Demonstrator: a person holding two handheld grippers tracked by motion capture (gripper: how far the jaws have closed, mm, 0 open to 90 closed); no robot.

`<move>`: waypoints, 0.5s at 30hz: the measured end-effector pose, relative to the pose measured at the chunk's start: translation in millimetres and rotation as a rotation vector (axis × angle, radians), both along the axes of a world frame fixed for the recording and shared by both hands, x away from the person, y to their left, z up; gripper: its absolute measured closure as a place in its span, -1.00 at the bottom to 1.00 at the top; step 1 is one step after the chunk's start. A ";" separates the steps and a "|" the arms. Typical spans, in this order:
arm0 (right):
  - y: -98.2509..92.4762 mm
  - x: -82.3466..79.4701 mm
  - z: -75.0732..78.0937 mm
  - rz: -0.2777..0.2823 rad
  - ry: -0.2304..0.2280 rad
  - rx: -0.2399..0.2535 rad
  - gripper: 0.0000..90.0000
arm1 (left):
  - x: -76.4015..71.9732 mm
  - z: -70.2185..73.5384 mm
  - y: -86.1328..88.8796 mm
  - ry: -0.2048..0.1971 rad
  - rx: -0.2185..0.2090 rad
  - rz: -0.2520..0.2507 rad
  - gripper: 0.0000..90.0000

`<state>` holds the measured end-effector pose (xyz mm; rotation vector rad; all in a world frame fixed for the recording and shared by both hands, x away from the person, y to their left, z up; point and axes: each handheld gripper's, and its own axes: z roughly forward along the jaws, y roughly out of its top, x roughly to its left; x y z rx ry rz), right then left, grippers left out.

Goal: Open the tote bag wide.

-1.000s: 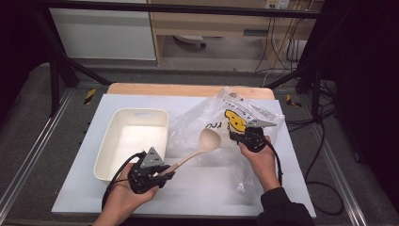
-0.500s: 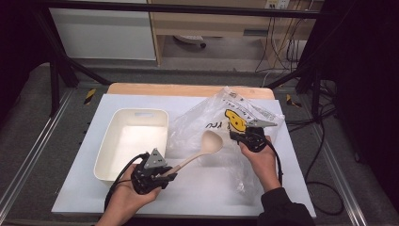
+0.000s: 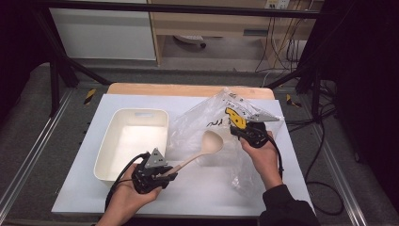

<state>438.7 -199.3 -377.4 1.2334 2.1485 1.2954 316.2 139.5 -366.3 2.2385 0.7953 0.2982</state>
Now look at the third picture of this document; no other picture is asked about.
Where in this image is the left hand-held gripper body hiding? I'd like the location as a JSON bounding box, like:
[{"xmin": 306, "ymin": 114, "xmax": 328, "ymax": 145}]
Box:
[{"xmin": 131, "ymin": 148, "xmax": 173, "ymax": 195}]

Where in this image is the yellow black tape mark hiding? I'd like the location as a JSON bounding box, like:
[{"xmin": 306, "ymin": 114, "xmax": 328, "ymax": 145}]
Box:
[
  {"xmin": 84, "ymin": 89, "xmax": 97, "ymax": 105},
  {"xmin": 285, "ymin": 93, "xmax": 302, "ymax": 108}
]

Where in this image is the beige plastic spoon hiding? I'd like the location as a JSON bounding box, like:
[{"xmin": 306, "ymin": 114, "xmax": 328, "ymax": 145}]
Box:
[{"xmin": 156, "ymin": 130, "xmax": 224, "ymax": 180}]

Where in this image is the white cabinet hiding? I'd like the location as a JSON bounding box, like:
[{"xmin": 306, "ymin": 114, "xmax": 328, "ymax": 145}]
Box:
[{"xmin": 48, "ymin": 0, "xmax": 157, "ymax": 61}]

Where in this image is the person's left hand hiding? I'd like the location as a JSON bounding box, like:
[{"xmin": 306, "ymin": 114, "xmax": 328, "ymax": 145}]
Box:
[{"xmin": 107, "ymin": 180, "xmax": 164, "ymax": 218}]

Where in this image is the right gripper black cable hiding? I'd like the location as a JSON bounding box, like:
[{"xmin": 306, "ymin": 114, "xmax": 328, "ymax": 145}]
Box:
[{"xmin": 266, "ymin": 133, "xmax": 285, "ymax": 181}]

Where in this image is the black floor cable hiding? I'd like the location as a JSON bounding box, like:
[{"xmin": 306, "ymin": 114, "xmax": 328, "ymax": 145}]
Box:
[{"xmin": 305, "ymin": 123, "xmax": 344, "ymax": 217}]

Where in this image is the clear printed plastic bag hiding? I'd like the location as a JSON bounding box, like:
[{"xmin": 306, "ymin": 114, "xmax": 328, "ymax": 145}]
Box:
[{"xmin": 166, "ymin": 88, "xmax": 285, "ymax": 196}]

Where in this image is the wooden board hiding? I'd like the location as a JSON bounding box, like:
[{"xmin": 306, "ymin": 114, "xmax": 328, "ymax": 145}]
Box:
[{"xmin": 106, "ymin": 82, "xmax": 277, "ymax": 101}]

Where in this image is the white wall socket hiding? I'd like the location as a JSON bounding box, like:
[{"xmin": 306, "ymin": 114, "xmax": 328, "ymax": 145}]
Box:
[{"xmin": 264, "ymin": 0, "xmax": 291, "ymax": 10}]

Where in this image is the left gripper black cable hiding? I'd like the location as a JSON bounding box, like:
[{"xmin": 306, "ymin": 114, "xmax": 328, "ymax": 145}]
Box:
[{"xmin": 104, "ymin": 152, "xmax": 149, "ymax": 212}]

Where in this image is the dark desk drawer handle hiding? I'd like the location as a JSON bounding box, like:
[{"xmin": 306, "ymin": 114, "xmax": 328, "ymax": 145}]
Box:
[{"xmin": 243, "ymin": 28, "xmax": 269, "ymax": 38}]

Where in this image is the hanging cable bundle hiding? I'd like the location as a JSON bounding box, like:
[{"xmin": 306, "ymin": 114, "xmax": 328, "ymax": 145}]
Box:
[{"xmin": 254, "ymin": 15, "xmax": 312, "ymax": 73}]

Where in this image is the white plastic bin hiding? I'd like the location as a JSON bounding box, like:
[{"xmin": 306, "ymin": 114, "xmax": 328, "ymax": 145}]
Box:
[{"xmin": 93, "ymin": 107, "xmax": 169, "ymax": 184}]

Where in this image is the black metal crossbar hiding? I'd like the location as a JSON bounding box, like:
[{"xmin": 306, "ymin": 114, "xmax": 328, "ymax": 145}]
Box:
[{"xmin": 31, "ymin": 0, "xmax": 324, "ymax": 19}]

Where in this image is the dark curtain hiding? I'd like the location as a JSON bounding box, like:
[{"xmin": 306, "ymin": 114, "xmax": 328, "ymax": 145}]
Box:
[
  {"xmin": 321, "ymin": 0, "xmax": 399, "ymax": 208},
  {"xmin": 0, "ymin": 0, "xmax": 53, "ymax": 121}
]

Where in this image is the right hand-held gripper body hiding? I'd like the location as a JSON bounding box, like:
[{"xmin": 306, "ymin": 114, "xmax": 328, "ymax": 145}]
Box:
[{"xmin": 239, "ymin": 112, "xmax": 280, "ymax": 149}]

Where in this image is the person's right hand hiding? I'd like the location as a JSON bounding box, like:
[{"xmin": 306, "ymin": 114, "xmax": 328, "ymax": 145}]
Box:
[{"xmin": 239, "ymin": 131, "xmax": 284, "ymax": 185}]

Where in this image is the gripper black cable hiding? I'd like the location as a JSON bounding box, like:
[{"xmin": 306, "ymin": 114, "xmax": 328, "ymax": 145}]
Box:
[
  {"xmin": 104, "ymin": 152, "xmax": 149, "ymax": 212},
  {"xmin": 266, "ymin": 133, "xmax": 285, "ymax": 181}
]

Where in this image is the black metal stand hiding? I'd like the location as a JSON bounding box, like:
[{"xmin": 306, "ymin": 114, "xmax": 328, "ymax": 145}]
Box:
[
  {"xmin": 266, "ymin": 59, "xmax": 324, "ymax": 121},
  {"xmin": 31, "ymin": 8, "xmax": 112, "ymax": 118}
]

